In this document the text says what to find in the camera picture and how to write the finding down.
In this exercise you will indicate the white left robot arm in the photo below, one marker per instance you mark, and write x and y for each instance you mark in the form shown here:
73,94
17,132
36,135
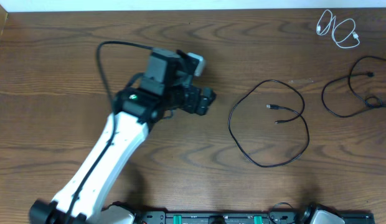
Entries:
166,85

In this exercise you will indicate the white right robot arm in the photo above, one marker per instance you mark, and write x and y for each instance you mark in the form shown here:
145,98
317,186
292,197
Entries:
319,214

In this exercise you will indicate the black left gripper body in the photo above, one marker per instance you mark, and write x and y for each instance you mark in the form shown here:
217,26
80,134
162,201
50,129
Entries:
190,98

